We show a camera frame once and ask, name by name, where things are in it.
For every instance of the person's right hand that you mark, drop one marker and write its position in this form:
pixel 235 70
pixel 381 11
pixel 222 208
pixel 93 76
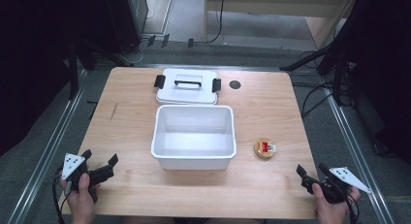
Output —
pixel 332 209

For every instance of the black tripod stand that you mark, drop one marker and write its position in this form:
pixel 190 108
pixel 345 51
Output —
pixel 337 62

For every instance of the black round table grommet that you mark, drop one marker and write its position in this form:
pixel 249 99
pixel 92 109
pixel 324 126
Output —
pixel 235 84

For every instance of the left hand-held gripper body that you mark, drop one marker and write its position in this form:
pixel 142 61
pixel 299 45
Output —
pixel 97 176

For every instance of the light wooden furniture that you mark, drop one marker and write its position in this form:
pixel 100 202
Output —
pixel 274 4

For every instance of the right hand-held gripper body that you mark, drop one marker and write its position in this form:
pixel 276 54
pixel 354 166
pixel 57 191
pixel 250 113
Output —
pixel 332 188

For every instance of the person's left hand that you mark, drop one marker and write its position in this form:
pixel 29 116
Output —
pixel 82 195

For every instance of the metal floor rail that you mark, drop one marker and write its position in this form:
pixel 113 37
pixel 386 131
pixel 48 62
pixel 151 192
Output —
pixel 48 149
pixel 355 146

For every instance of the round golden tin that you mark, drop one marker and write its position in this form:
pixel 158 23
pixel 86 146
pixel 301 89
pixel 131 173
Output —
pixel 265 148

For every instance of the white plastic storage box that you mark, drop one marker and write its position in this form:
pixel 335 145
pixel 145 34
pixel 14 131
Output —
pixel 193 136

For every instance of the black cabinet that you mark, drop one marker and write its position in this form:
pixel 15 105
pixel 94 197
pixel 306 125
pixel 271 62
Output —
pixel 129 20

